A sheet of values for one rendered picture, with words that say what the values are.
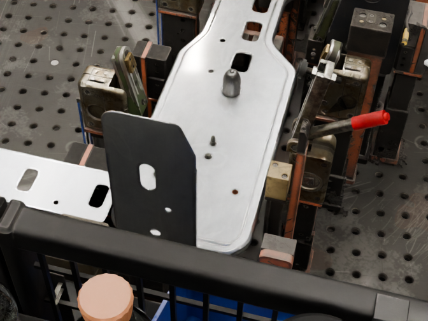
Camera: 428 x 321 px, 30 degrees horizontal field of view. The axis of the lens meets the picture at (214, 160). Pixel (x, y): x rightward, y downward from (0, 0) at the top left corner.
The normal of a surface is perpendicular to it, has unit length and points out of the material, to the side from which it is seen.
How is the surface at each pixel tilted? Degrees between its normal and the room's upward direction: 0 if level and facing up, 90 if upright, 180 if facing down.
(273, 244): 0
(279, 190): 90
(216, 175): 0
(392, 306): 0
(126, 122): 90
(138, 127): 90
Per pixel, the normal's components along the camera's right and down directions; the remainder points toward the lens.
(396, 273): 0.02, -0.63
